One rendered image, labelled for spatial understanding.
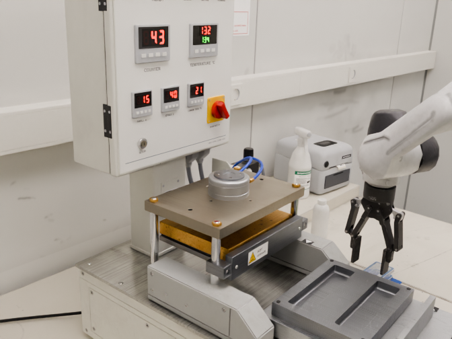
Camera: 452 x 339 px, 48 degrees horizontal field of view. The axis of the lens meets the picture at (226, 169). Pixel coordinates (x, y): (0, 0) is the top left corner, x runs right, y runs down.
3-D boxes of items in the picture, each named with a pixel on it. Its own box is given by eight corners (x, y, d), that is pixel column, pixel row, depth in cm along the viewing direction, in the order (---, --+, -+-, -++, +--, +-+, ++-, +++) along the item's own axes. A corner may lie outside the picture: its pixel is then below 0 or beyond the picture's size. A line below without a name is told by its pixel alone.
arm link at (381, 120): (408, 183, 108) (444, 178, 112) (418, 123, 104) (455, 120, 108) (356, 159, 124) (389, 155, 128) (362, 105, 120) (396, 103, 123)
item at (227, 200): (122, 235, 99) (120, 172, 95) (222, 192, 123) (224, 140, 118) (218, 278, 85) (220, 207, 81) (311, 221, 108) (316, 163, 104)
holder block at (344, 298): (270, 314, 84) (272, 300, 83) (328, 269, 99) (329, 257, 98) (364, 358, 75) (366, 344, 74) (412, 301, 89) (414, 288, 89)
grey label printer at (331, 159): (270, 179, 200) (274, 137, 194) (303, 169, 212) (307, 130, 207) (321, 198, 182) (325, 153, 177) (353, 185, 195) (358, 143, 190)
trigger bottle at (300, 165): (282, 192, 186) (286, 126, 178) (301, 190, 189) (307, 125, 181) (294, 201, 178) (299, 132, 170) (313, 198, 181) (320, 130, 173)
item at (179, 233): (159, 239, 98) (159, 194, 95) (230, 207, 114) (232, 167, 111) (229, 270, 88) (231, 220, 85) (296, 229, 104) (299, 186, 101)
